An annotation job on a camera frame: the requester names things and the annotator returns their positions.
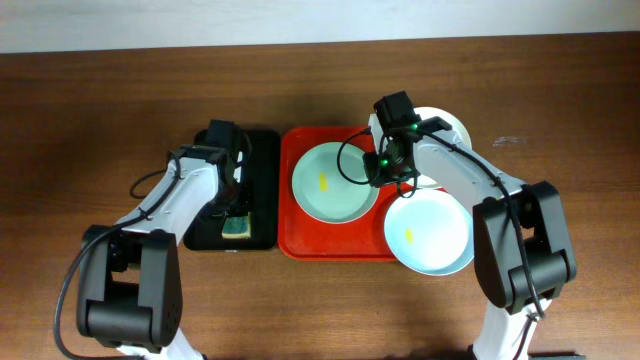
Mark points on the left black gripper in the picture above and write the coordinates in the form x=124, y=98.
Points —
x=244, y=205

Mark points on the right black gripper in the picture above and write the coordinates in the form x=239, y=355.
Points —
x=385, y=180

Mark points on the green yellow sponge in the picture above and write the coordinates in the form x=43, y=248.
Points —
x=238, y=227

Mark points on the pale green plate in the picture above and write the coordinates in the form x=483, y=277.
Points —
x=326, y=184

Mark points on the light blue plate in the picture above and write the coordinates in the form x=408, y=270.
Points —
x=430, y=233

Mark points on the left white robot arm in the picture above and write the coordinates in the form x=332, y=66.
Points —
x=129, y=294

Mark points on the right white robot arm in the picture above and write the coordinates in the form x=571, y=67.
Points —
x=523, y=255

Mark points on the black rectangular tray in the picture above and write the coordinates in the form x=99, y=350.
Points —
x=258, y=201

